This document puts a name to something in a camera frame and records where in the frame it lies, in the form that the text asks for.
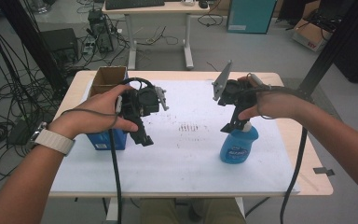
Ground teal cabinet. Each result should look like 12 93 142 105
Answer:
227 0 278 35

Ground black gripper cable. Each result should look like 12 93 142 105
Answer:
255 86 309 224
107 77 155 224

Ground white band wristwatch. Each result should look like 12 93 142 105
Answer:
27 121 76 157

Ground white power strip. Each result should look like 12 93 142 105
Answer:
82 40 96 55

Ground black computer tower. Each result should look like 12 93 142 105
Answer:
87 8 115 54

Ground person's right hand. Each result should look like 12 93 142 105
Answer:
238 90 306 121

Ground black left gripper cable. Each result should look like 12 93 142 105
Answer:
107 77 155 224

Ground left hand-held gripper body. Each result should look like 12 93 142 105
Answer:
115 85 171 125

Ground blue bottle with white cap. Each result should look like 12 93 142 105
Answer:
219 120 259 165

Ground brown cardboard box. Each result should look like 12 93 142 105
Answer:
292 0 334 52

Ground dark floor mat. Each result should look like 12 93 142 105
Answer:
281 77 343 120

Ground person's left hand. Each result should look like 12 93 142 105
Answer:
48 84 140 140

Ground grey tape piece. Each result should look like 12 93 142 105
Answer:
312 167 336 176

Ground thin grey wrist cord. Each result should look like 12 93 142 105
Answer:
61 107 119 129
255 91 276 120

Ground white table mat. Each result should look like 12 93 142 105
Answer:
49 78 301 194

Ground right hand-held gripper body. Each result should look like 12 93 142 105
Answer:
212 60 273 110

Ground black metal stand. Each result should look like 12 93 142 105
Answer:
0 0 69 94
297 0 358 97

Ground black equipment box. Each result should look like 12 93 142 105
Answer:
40 27 79 64

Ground blue cardboard box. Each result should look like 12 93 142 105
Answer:
86 65 130 151

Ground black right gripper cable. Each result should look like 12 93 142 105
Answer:
255 86 309 224

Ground white desk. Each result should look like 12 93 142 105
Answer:
102 0 211 71

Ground black keyboard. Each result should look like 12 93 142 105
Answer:
104 0 166 11

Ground white table leg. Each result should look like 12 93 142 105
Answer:
105 197 122 224

